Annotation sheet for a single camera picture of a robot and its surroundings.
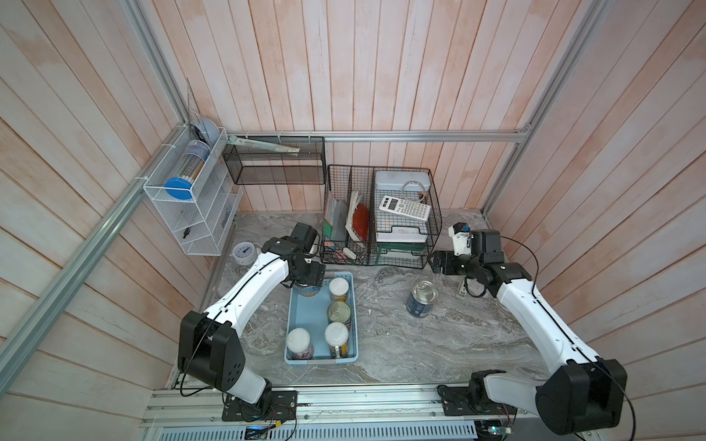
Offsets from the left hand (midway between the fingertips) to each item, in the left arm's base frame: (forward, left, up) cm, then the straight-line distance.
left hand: (306, 279), depth 84 cm
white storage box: (+35, -33, +10) cm, 49 cm away
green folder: (+15, -34, -2) cm, 37 cm away
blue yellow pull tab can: (-3, -1, -1) cm, 4 cm away
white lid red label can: (-19, 0, -2) cm, 19 cm away
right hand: (+6, -41, +5) cm, 42 cm away
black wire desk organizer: (+21, -24, +7) cm, 33 cm away
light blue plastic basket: (-6, -1, -12) cm, 13 cm away
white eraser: (+18, -13, -11) cm, 25 cm away
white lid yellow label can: (-17, -10, 0) cm, 20 cm away
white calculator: (+24, -33, +8) cm, 41 cm away
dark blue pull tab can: (-5, -36, -3) cm, 36 cm away
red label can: (-9, -10, -3) cm, 14 cm away
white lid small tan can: (0, -10, -7) cm, 12 cm away
